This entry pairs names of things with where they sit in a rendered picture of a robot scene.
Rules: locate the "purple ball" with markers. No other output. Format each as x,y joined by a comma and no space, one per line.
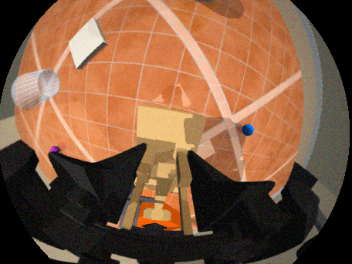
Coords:
54,149

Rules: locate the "blue ball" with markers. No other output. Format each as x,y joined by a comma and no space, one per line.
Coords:
247,130

